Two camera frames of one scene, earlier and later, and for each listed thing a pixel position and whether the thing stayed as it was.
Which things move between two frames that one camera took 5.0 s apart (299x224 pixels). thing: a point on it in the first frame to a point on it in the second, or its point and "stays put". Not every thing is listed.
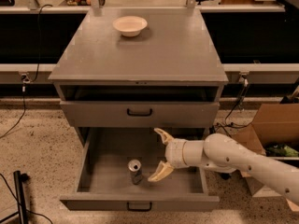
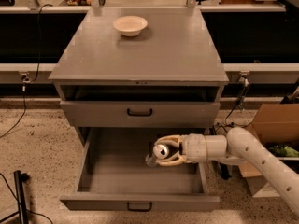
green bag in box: x=280 y=150 stays put
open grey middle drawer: x=116 y=169 stays put
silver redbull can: x=135 y=171 to x=160 y=152
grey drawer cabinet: x=121 y=74 stays put
